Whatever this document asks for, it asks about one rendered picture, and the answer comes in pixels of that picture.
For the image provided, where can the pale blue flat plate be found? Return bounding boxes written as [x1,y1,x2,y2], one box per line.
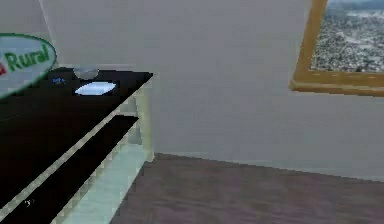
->
[74,81,117,97]

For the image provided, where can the grey bowl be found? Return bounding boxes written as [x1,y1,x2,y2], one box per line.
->
[73,66,100,81]

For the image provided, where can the white oval green-rimmed sign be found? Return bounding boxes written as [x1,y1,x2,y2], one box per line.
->
[0,32,58,100]

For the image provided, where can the black shelf unit pale frame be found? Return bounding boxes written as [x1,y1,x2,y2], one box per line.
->
[0,67,156,224]

